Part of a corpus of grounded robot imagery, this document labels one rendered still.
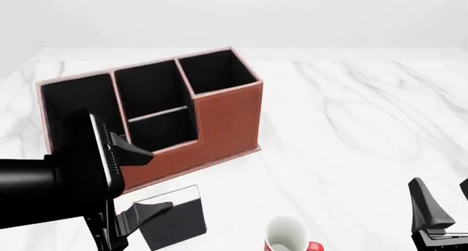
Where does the red mug with white inside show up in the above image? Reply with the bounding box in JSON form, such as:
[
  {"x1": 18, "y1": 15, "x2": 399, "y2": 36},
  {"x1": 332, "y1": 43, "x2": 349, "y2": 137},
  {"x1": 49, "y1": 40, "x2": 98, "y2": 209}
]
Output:
[{"x1": 263, "y1": 214, "x2": 325, "y2": 251}]

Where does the red-brown desk caddy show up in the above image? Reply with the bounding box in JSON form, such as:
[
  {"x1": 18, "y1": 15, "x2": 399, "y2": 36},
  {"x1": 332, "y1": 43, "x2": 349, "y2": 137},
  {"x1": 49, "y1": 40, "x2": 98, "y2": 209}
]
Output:
[{"x1": 35, "y1": 45, "x2": 265, "y2": 195}]

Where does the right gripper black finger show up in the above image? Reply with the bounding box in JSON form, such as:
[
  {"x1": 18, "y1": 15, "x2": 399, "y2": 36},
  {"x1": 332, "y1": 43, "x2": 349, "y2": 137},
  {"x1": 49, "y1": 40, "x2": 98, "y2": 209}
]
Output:
[
  {"x1": 458, "y1": 177, "x2": 468, "y2": 202},
  {"x1": 407, "y1": 176, "x2": 456, "y2": 234}
]

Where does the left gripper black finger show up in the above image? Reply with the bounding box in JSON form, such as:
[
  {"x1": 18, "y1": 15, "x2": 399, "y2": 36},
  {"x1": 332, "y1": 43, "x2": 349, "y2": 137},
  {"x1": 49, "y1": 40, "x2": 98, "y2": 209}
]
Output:
[
  {"x1": 116, "y1": 201, "x2": 173, "y2": 239},
  {"x1": 110, "y1": 132, "x2": 155, "y2": 168}
]

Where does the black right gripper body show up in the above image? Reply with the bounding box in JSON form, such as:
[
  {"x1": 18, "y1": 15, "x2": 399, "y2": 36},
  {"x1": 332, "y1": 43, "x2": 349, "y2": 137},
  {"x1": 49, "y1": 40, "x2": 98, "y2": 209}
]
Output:
[{"x1": 412, "y1": 228, "x2": 468, "y2": 251}]

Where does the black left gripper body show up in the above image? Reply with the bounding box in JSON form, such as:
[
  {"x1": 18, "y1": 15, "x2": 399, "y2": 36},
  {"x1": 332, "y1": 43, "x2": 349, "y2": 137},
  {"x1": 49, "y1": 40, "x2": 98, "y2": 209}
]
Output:
[{"x1": 83, "y1": 113, "x2": 129, "y2": 251}]

